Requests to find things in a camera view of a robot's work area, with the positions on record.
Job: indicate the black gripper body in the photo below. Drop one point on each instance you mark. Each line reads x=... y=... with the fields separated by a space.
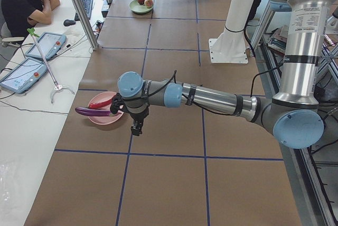
x=139 y=117

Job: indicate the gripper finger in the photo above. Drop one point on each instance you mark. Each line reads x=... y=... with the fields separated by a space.
x=139 y=129
x=134 y=130

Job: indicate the red chili pepper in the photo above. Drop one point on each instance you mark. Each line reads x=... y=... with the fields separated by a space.
x=97 y=103

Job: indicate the purple eggplant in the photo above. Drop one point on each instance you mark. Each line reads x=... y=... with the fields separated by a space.
x=93 y=112

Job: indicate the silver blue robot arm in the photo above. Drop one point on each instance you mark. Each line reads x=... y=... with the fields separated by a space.
x=290 y=115

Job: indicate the reacher grabber stick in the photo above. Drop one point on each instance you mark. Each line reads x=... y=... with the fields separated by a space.
x=58 y=87

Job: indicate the far teach pendant tablet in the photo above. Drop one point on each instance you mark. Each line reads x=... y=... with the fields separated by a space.
x=50 y=44

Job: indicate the teach pendant tablet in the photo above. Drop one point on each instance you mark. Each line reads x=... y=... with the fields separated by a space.
x=50 y=44
x=24 y=76

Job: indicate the near teach pendant tablet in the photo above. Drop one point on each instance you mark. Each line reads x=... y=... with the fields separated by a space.
x=24 y=76

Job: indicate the black computer mouse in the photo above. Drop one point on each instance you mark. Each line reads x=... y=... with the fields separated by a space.
x=68 y=22

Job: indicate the light green plate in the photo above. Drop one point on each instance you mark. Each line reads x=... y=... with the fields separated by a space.
x=137 y=8

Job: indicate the black keyboard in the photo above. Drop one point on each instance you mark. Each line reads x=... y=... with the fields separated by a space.
x=87 y=5

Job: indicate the seated person black shirt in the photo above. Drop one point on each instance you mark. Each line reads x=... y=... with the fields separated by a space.
x=21 y=15

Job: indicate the stack of magazines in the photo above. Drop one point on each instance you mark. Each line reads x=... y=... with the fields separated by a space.
x=278 y=40

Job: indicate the white camera pedestal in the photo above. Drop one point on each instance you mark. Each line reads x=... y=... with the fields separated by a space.
x=230 y=46

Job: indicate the aluminium frame post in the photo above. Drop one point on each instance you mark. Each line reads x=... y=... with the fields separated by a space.
x=87 y=27

